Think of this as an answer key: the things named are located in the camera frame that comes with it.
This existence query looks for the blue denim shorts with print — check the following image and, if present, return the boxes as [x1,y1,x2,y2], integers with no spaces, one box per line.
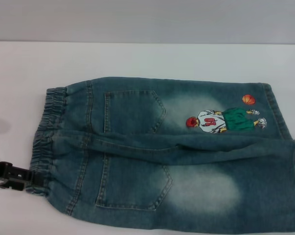
[24,77,295,235]

